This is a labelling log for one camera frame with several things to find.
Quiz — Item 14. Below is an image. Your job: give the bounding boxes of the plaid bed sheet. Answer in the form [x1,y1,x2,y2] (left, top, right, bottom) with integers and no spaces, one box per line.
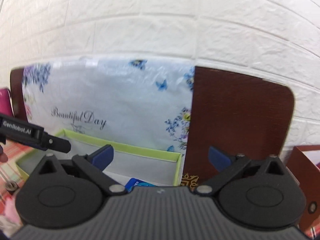
[1,140,32,239]

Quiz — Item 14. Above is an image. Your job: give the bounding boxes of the brown cardboard box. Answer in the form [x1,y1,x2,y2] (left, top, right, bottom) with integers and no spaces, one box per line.
[286,145,319,238]

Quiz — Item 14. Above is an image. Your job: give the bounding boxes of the pink thermos bottle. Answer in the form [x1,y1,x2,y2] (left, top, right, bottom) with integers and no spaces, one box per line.
[0,88,13,116]

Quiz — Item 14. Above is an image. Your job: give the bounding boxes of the brown wooden headboard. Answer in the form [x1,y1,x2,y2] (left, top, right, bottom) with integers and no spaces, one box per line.
[10,66,294,183]

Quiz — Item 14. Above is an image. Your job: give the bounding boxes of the black small object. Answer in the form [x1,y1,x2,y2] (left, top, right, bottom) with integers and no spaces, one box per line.
[5,181,18,194]

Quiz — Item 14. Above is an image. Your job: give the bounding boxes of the person's left hand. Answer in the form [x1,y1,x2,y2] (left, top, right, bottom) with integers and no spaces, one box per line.
[0,145,8,163]

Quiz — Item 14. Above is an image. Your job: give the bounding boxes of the green cardboard box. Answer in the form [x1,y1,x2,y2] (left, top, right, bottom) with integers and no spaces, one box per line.
[16,129,182,186]

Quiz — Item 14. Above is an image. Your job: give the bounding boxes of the floral plastic bag pillow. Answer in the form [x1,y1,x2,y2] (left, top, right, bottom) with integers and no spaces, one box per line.
[22,57,195,153]

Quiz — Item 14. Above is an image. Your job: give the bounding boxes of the pink white glove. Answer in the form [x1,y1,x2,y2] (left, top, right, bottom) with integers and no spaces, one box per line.
[1,196,23,238]

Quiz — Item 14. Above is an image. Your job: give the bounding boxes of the blue packet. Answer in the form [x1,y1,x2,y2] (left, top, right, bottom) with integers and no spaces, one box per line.
[125,178,155,192]

